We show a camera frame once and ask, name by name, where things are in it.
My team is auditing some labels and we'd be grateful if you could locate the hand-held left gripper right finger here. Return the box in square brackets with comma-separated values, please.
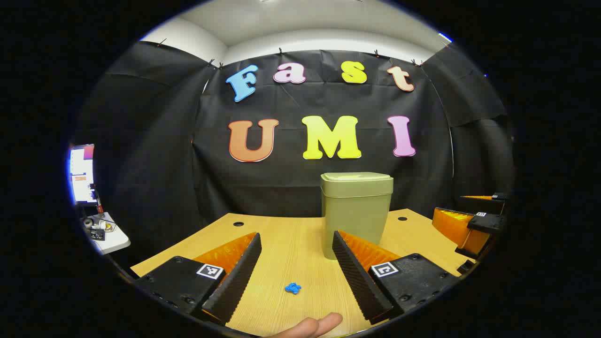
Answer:
[332, 230, 460, 325]

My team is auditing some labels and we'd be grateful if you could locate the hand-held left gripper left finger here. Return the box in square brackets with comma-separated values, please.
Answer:
[134, 231, 262, 325]

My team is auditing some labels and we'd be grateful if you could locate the green desktop garbage bin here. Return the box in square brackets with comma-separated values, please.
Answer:
[321, 172, 394, 260]

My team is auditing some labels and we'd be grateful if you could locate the wooden desktop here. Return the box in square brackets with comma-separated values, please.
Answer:
[131, 209, 470, 338]

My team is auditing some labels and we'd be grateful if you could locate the black backdrop cloth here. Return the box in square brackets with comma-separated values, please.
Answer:
[75, 40, 515, 263]

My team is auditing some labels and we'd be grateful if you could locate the white side table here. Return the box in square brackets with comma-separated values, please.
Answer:
[81, 212, 131, 255]

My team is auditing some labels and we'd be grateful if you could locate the computer monitor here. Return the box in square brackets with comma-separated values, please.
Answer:
[69, 144, 98, 206]

